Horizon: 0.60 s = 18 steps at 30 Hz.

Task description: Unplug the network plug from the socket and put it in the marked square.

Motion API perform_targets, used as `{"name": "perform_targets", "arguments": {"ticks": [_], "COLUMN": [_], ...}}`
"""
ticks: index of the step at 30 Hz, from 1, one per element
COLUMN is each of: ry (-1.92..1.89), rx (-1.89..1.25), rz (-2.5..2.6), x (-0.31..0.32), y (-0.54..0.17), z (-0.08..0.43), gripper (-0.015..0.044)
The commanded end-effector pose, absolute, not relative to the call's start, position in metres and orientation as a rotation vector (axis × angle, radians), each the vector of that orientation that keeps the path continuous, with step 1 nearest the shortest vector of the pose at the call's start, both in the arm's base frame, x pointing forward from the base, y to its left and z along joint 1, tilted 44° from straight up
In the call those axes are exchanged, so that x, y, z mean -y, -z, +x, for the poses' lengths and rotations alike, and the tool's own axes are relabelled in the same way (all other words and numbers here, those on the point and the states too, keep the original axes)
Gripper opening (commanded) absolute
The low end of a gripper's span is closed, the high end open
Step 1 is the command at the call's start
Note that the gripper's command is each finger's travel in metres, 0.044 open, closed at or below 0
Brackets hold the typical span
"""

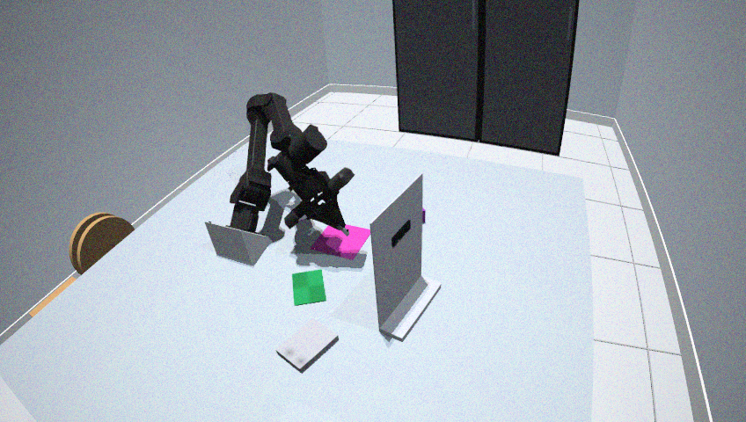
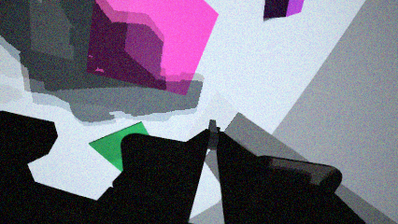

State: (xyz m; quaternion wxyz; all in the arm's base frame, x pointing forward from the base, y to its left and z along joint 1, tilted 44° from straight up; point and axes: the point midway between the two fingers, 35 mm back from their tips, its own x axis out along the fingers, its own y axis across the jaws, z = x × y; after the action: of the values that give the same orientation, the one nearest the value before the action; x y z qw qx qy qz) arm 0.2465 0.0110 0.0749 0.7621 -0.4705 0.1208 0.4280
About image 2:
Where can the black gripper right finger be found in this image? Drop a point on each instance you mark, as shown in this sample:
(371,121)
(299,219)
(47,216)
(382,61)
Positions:
(244,176)

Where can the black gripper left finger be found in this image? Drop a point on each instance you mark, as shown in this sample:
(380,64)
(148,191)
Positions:
(171,157)

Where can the green square patch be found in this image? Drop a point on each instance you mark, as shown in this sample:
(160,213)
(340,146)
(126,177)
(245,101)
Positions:
(109,146)

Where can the grey flat panel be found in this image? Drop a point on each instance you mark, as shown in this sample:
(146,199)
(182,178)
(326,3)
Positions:
(259,142)

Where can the magenta square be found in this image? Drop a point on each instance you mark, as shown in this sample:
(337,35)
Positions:
(155,43)

